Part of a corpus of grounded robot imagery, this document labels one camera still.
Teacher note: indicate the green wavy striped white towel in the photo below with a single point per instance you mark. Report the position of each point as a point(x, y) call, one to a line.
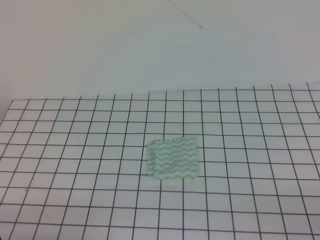
point(170, 159)

